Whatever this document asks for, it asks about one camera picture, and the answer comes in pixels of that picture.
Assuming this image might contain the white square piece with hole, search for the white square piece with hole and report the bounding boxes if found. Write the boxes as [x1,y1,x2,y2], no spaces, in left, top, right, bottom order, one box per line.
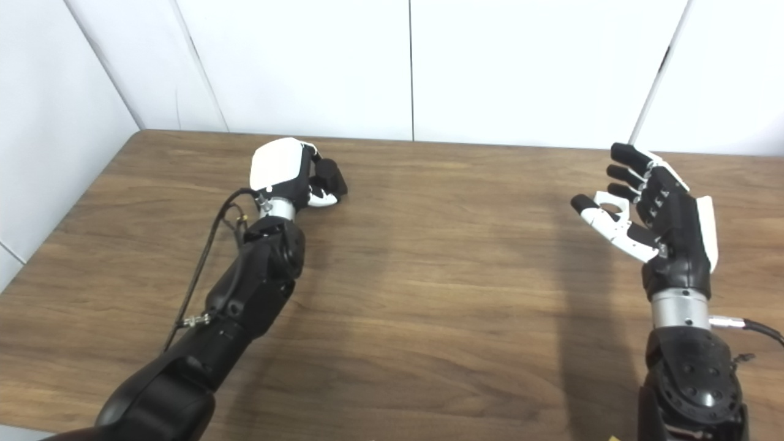
[593,190,631,224]

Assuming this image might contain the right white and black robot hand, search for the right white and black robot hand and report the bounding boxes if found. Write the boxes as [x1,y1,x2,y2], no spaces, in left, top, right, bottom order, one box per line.
[570,142,719,301]

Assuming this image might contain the thin left arm wire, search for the thin left arm wire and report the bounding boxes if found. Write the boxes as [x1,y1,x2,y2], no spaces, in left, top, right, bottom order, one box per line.
[221,201,249,247]

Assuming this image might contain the black peg with square base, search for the black peg with square base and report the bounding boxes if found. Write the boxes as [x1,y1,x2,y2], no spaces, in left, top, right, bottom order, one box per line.
[310,158,349,202]

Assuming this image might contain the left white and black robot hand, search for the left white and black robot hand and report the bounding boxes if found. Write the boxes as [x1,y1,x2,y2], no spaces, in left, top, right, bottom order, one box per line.
[249,137,349,209]

